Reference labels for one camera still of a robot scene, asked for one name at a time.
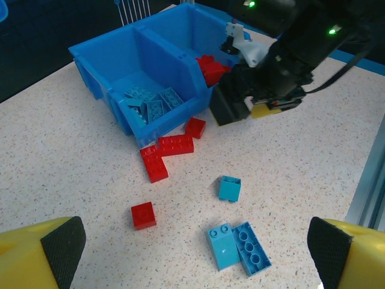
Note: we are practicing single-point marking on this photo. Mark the teal square lego brick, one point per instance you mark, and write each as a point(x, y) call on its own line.
point(229, 189)

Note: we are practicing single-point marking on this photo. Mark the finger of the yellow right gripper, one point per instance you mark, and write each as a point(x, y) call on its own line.
point(264, 111)
point(228, 102)

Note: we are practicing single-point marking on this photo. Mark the blue table edge trim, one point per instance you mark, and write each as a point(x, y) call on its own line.
point(355, 58)

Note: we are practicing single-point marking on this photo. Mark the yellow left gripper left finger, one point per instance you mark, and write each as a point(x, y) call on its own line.
point(24, 259)

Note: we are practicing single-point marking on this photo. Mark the teal sloped lego brick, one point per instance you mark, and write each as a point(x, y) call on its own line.
point(222, 248)

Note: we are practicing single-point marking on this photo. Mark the red long lego brick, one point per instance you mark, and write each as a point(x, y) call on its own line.
point(176, 145)
point(154, 164)

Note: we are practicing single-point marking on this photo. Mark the red square lego brick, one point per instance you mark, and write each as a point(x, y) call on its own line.
point(143, 215)
point(195, 127)

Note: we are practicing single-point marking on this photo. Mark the teal long lego brick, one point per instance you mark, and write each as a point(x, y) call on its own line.
point(139, 91)
point(171, 97)
point(155, 110)
point(252, 250)

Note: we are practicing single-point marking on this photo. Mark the blue divided storage bin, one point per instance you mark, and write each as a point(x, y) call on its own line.
point(120, 60)

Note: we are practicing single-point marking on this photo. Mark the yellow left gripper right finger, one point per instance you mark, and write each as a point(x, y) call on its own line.
point(361, 262)

